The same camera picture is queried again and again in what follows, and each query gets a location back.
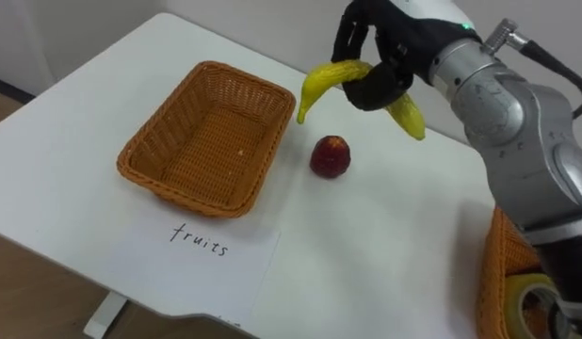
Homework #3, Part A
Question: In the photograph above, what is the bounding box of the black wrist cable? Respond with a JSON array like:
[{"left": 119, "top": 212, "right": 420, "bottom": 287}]
[{"left": 480, "top": 17, "right": 582, "bottom": 120}]

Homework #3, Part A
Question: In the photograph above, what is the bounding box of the white paper sheet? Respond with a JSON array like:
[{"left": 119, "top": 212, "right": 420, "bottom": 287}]
[{"left": 102, "top": 206, "right": 282, "bottom": 326}]

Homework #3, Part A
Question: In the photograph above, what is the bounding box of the yellow banana soft toy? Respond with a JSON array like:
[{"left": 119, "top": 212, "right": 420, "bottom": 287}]
[{"left": 296, "top": 59, "right": 427, "bottom": 141}]

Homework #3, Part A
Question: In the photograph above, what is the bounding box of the yellow tape roll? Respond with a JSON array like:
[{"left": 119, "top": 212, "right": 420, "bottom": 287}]
[{"left": 503, "top": 273, "right": 563, "bottom": 339}]

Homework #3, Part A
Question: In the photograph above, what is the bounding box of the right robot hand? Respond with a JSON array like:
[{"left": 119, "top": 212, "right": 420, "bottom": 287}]
[{"left": 331, "top": 0, "right": 483, "bottom": 113}]

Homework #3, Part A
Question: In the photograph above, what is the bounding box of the red apple soft toy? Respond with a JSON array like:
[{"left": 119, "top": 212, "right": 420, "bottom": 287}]
[{"left": 309, "top": 135, "right": 352, "bottom": 180}]

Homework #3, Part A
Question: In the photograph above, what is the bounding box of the white desk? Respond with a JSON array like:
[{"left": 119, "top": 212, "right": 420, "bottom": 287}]
[{"left": 0, "top": 12, "right": 497, "bottom": 339}]

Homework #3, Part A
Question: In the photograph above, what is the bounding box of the large orange wicker basket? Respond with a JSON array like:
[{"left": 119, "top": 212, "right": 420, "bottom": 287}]
[{"left": 116, "top": 60, "right": 298, "bottom": 219}]

